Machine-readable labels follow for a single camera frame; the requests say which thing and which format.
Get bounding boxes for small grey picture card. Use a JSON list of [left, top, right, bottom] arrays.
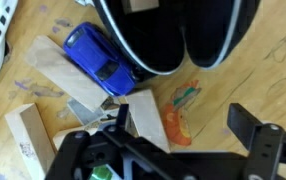
[[66, 96, 121, 126]]

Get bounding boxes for long flat wooden block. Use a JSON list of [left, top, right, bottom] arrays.
[[24, 34, 111, 113]]

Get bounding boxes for blue toy car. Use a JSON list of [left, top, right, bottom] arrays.
[[62, 21, 139, 98]]

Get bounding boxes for black soft bowl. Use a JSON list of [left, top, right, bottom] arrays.
[[92, 0, 261, 76]]

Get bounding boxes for small wooden block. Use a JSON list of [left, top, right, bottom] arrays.
[[122, 0, 160, 15]]

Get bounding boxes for wooden block with black mark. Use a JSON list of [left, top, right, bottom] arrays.
[[4, 102, 56, 180]]

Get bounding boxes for plain wooden block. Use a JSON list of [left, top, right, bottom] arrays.
[[124, 88, 172, 155]]

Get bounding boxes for blue snack packet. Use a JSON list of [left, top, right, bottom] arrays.
[[89, 164, 115, 180]]

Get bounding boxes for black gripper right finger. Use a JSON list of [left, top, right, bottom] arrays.
[[226, 102, 286, 180]]

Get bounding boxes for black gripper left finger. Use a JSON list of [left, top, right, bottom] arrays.
[[45, 103, 131, 180]]

